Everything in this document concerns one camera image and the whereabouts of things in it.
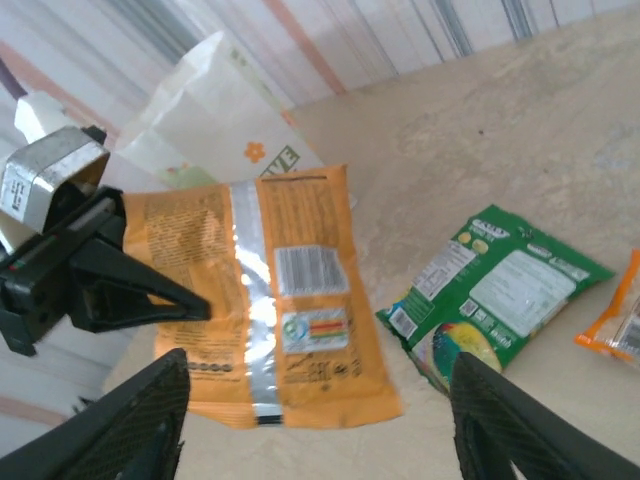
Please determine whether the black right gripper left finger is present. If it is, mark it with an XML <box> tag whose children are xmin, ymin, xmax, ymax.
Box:
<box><xmin>0</xmin><ymin>348</ymin><xmax>191</xmax><ymax>480</ymax></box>

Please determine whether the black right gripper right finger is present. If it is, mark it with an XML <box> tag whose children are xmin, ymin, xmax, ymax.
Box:
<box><xmin>451</xmin><ymin>351</ymin><xmax>640</xmax><ymax>480</ymax></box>

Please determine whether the green snack packet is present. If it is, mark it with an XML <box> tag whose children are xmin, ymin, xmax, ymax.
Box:
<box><xmin>374</xmin><ymin>203</ymin><xmax>617</xmax><ymax>399</ymax></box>

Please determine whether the orange snack packet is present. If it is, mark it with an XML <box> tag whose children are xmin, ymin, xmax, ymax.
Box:
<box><xmin>573</xmin><ymin>248</ymin><xmax>640</xmax><ymax>372</ymax></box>

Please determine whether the yellow-orange snack packet with barcode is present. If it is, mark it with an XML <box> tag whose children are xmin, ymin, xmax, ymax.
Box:
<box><xmin>121</xmin><ymin>163</ymin><xmax>405</xmax><ymax>431</ymax></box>

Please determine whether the white paper bag with handles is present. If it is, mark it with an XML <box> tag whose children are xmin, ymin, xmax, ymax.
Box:
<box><xmin>113</xmin><ymin>29</ymin><xmax>361</xmax><ymax>211</ymax></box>

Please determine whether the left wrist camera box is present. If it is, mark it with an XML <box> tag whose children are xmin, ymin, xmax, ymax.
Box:
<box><xmin>0</xmin><ymin>92</ymin><xmax>112</xmax><ymax>251</ymax></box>

